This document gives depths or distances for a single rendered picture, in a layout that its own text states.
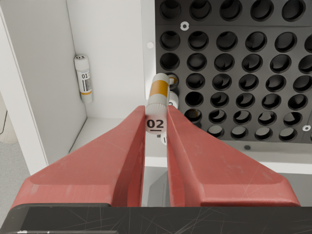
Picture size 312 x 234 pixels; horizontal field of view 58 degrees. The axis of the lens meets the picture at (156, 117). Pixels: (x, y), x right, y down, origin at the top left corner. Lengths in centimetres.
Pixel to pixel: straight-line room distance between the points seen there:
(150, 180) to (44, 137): 130
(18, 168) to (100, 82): 151
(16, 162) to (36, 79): 154
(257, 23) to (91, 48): 15
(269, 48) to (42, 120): 16
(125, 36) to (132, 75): 4
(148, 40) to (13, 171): 161
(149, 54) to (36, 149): 12
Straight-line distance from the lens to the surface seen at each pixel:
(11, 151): 169
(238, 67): 20
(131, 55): 26
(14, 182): 187
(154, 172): 146
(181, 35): 19
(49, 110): 23
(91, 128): 29
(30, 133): 22
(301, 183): 58
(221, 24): 19
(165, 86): 15
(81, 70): 27
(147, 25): 24
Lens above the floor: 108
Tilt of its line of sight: 56 degrees down
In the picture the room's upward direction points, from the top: 171 degrees counter-clockwise
